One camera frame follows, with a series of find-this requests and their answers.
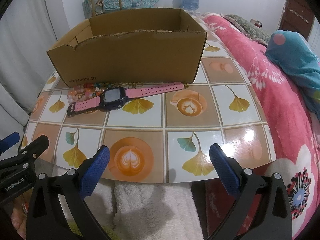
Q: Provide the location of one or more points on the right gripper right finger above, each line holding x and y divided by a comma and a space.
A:
272, 219

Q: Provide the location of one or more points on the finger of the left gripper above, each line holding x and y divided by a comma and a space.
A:
9, 141
30, 152

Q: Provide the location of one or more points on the white curtain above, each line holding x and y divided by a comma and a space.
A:
26, 35

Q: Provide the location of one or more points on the brown cardboard box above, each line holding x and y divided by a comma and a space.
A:
137, 45

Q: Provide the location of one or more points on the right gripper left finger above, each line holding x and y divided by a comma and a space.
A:
45, 217

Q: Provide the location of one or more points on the blue pillow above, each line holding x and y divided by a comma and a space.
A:
291, 52

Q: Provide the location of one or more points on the white fluffy towel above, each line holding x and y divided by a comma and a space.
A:
145, 211

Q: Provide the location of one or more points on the dark wooden door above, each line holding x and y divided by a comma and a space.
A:
297, 16

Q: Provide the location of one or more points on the pink strap smartwatch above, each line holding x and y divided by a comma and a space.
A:
115, 98

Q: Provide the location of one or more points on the pink floral blanket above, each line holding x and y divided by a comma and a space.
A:
291, 124

